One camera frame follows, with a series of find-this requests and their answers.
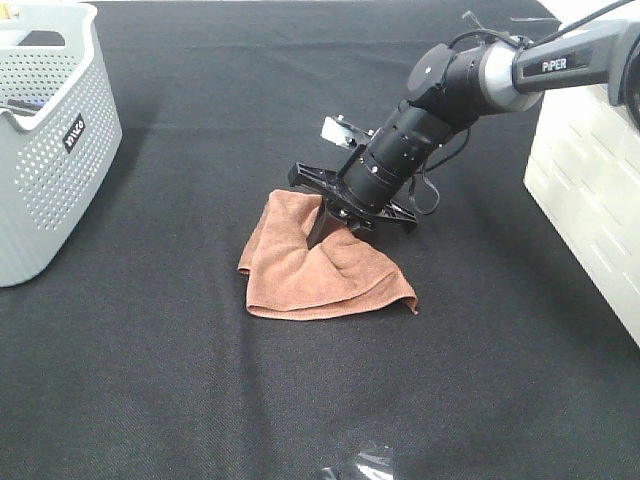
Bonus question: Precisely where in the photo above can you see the dark items inside basket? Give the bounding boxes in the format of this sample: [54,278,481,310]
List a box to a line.
[2,99,43,117]

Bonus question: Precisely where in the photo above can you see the grey perforated plastic basket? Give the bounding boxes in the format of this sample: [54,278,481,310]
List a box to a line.
[1,1,122,287]

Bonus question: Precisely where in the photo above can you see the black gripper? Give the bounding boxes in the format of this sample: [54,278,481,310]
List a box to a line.
[288,162,418,248]

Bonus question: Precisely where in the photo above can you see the white plastic storage box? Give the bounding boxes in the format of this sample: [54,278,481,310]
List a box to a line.
[524,85,639,339]

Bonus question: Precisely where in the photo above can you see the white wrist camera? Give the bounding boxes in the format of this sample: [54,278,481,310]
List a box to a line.
[320,115,374,150]

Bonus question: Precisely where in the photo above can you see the brown towel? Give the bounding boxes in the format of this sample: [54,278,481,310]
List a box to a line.
[237,189,418,321]

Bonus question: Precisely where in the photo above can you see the black table cloth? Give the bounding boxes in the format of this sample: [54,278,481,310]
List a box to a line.
[1,1,639,479]

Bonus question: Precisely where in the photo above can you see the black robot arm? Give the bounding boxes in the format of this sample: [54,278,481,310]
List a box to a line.
[288,19,639,247]

